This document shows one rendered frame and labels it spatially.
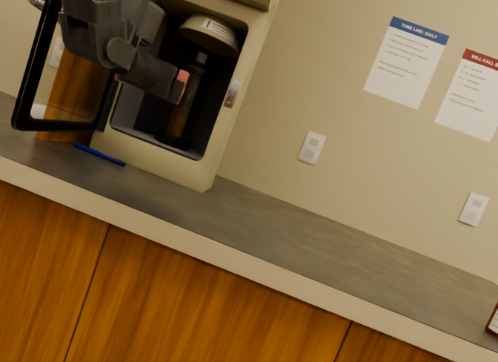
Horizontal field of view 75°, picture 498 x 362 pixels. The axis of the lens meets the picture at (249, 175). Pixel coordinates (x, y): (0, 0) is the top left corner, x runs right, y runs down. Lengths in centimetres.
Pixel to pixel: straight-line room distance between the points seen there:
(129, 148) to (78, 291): 37
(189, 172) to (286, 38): 68
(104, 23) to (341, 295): 53
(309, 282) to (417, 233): 88
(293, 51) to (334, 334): 97
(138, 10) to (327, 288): 53
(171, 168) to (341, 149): 67
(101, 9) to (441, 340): 69
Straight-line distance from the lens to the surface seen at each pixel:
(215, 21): 91
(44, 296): 74
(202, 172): 83
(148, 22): 60
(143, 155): 88
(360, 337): 65
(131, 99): 97
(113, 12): 53
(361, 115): 129
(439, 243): 143
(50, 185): 64
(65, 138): 95
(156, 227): 56
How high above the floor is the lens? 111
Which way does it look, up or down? 6 degrees down
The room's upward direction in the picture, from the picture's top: 21 degrees clockwise
